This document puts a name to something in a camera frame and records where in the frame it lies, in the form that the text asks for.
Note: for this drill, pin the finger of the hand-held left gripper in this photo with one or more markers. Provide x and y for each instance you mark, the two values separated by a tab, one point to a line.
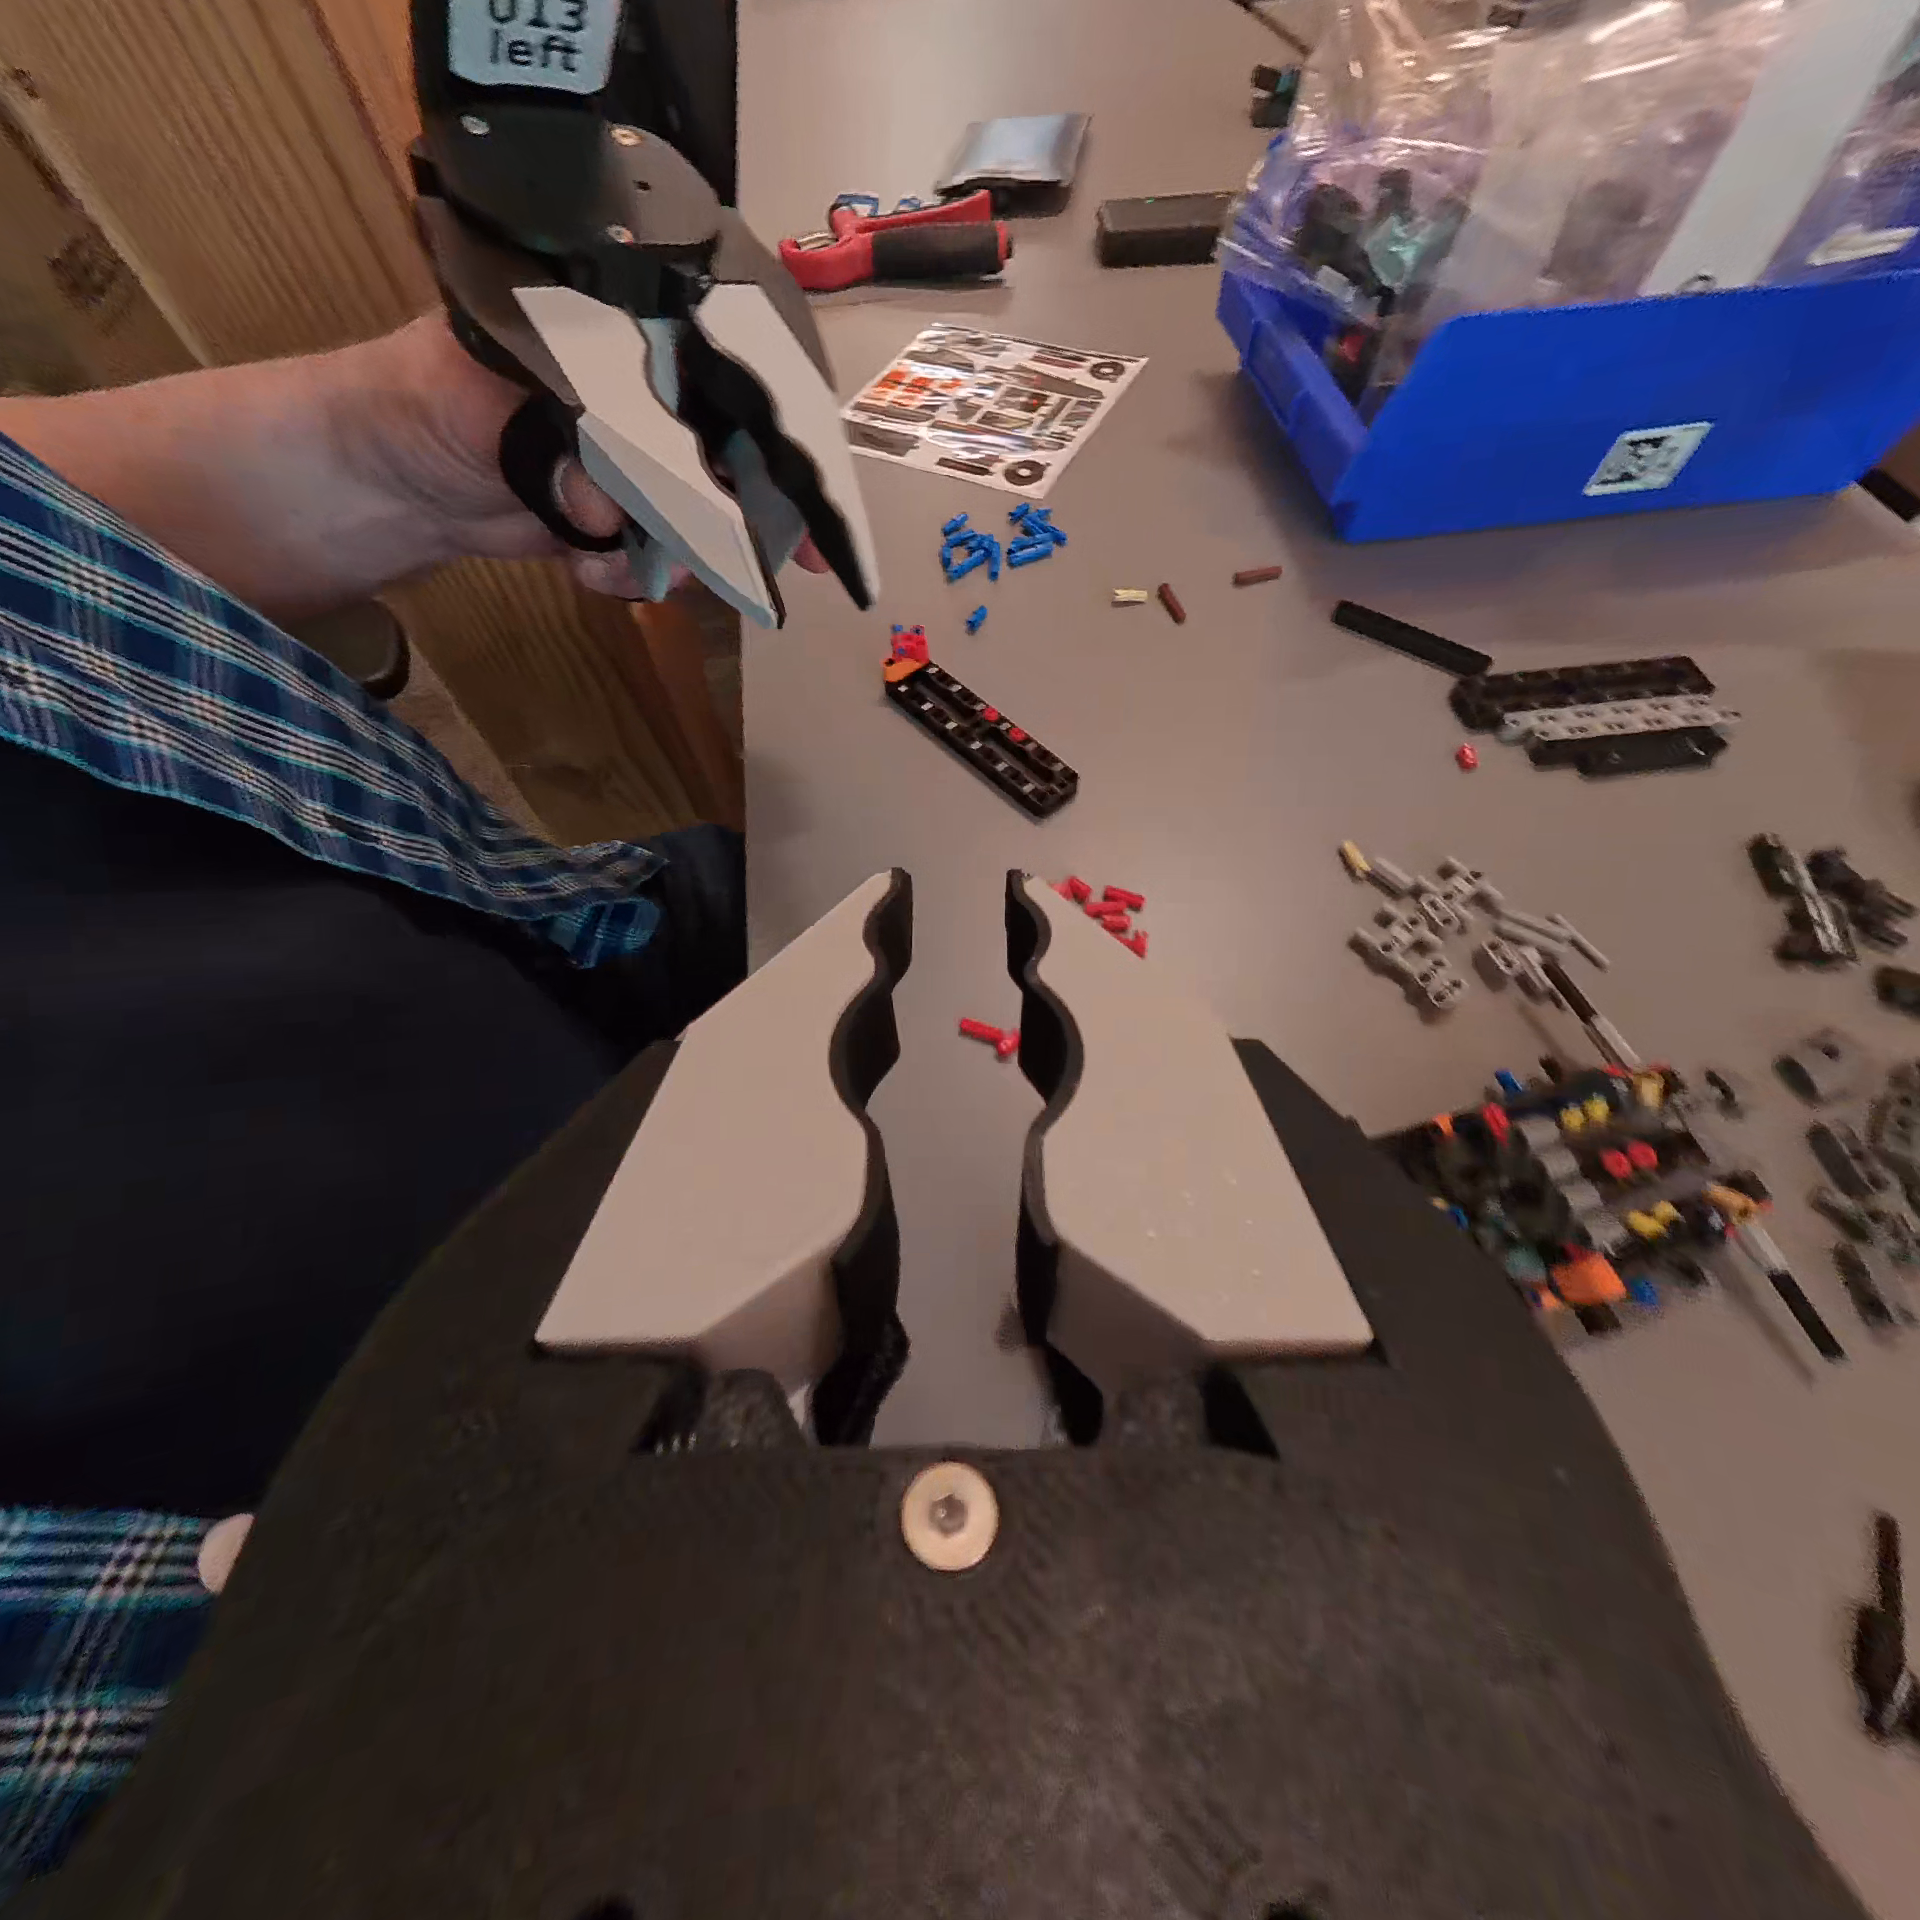
628	405
787	375

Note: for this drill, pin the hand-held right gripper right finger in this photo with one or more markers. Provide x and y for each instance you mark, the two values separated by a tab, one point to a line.
1200	1201

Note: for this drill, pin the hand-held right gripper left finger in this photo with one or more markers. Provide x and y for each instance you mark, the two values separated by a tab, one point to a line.
704	1185

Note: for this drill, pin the pile of red pins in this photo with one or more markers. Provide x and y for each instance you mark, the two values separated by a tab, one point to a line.
1108	914

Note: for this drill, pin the orange connector block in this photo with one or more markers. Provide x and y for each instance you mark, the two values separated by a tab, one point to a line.
906	673

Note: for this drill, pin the multicoloured lego assembly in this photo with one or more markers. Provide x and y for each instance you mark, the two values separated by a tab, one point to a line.
1576	1185

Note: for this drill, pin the black lego frame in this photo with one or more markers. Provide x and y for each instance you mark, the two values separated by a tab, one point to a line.
1049	786
1576	682

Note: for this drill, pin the person's left hand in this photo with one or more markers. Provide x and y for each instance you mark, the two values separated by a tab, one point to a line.
422	465

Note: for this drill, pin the sticker sheet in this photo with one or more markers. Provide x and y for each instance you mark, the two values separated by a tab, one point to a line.
990	405

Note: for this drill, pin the pile of blue pins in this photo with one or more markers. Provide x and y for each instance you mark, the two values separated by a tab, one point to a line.
998	543

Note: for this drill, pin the silver grey pouch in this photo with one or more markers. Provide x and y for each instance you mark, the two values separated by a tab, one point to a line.
1012	148

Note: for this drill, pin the pile of grey connector pieces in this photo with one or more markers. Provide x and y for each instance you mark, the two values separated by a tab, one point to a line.
1440	930

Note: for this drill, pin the dark grey box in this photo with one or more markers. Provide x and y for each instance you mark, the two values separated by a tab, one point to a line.
1166	229

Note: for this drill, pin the black and white axle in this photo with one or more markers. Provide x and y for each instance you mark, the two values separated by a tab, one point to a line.
1593	1018

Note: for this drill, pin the black toy wheel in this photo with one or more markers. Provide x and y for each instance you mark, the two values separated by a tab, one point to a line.
1336	225

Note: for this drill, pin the long black beam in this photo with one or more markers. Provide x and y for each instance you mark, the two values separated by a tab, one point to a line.
1410	637

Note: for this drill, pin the short black beam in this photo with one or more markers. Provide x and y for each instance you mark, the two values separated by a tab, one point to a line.
1635	753
1628	763

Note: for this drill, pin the light grey beam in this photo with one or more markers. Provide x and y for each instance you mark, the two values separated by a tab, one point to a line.
1622	719
1665	732

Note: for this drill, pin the pile of dark grey pieces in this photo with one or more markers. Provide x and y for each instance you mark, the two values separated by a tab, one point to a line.
1862	1171

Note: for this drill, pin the pile of black connector pieces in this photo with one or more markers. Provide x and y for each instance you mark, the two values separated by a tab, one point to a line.
1823	900

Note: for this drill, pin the blue storage bin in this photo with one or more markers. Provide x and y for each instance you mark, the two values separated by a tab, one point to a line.
1500	434

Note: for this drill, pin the clear plastic parts bag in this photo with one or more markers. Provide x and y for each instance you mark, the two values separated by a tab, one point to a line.
1500	120

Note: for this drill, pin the pile of small black pins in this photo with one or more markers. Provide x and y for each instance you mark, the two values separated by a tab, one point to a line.
1887	1635

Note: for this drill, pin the wooden post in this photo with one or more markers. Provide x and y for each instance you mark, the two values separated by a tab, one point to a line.
224	148

